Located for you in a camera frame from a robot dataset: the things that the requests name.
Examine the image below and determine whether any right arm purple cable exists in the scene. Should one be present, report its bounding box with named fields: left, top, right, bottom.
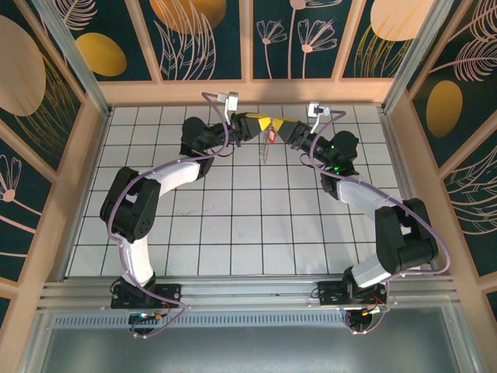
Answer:
left=301, top=110, right=452, bottom=336

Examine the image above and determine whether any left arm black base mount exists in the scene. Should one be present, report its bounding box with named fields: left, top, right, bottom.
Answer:
left=110, top=277, right=183, bottom=310

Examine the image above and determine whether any left aluminium frame post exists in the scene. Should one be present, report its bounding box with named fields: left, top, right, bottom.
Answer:
left=33, top=0, right=114, bottom=117

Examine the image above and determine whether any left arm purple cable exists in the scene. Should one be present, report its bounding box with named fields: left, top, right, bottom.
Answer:
left=106, top=92, right=234, bottom=340

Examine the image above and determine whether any left controller board green light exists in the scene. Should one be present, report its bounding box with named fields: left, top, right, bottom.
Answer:
left=129, top=310, right=164, bottom=322

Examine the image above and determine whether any perforated metal strip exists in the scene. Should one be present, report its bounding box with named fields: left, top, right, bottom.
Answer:
left=50, top=312, right=451, bottom=328

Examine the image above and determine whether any right controller board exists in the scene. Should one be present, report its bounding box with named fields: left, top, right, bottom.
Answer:
left=359, top=304, right=390, bottom=316

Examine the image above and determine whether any right aluminium frame post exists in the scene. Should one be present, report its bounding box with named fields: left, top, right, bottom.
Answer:
left=381, top=0, right=455, bottom=113

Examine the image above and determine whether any aluminium mounting rail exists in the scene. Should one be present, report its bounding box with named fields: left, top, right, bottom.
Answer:
left=38, top=274, right=459, bottom=312

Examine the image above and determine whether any aluminium frame post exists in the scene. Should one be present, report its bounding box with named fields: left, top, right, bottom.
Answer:
left=33, top=0, right=114, bottom=117
left=381, top=0, right=455, bottom=113

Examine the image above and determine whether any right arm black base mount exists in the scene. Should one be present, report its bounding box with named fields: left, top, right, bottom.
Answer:
left=316, top=279, right=389, bottom=312

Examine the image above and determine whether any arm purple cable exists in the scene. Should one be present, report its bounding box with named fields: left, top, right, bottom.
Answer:
left=301, top=110, right=452, bottom=336
left=106, top=92, right=234, bottom=340

